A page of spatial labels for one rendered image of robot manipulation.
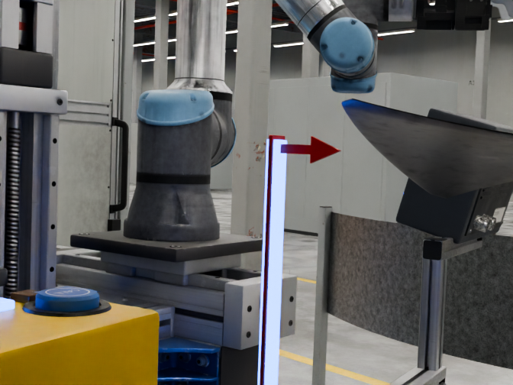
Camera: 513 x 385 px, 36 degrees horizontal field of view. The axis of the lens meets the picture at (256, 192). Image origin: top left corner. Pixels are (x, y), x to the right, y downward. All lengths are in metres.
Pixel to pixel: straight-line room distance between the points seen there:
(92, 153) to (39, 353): 2.24
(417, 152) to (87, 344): 0.34
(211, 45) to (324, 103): 9.79
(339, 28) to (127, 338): 0.75
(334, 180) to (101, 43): 8.40
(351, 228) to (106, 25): 1.14
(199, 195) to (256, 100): 6.20
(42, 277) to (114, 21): 1.73
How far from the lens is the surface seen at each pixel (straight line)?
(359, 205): 10.63
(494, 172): 0.72
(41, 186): 1.14
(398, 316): 2.76
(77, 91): 2.62
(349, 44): 1.15
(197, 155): 1.20
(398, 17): 1.33
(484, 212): 1.32
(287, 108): 11.63
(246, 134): 7.36
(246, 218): 7.37
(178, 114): 1.19
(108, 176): 2.73
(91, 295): 0.51
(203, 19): 1.35
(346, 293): 2.99
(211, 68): 1.34
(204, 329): 1.14
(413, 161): 0.70
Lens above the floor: 1.18
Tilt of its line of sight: 3 degrees down
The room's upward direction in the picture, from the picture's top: 2 degrees clockwise
